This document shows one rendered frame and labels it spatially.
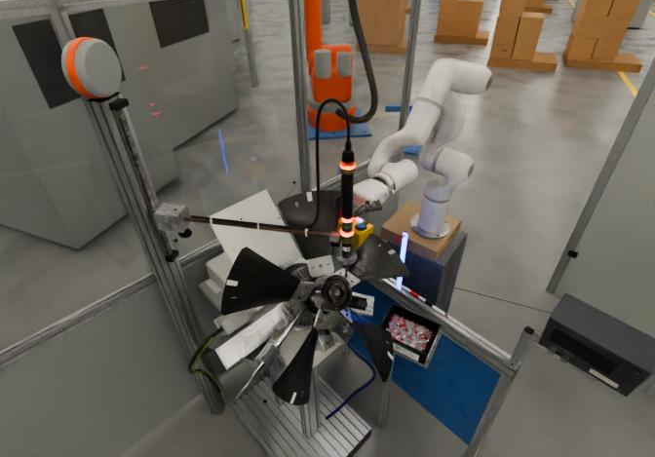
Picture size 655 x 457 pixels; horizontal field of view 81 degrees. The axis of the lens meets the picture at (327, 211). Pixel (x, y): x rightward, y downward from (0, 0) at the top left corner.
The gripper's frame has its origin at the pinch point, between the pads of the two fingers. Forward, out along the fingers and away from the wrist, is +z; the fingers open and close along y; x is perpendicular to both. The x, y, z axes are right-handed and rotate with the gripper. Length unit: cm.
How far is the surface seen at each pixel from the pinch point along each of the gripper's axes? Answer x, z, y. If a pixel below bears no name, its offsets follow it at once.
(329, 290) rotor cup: -25.6, 11.6, -4.0
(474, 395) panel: -97, -36, -45
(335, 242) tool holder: -13.5, 3.2, 1.7
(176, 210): -9, 34, 48
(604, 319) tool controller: -24, -37, -69
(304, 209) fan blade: -9.2, 2.0, 18.2
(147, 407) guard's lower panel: -125, 70, 70
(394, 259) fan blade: -33.9, -22.0, -4.6
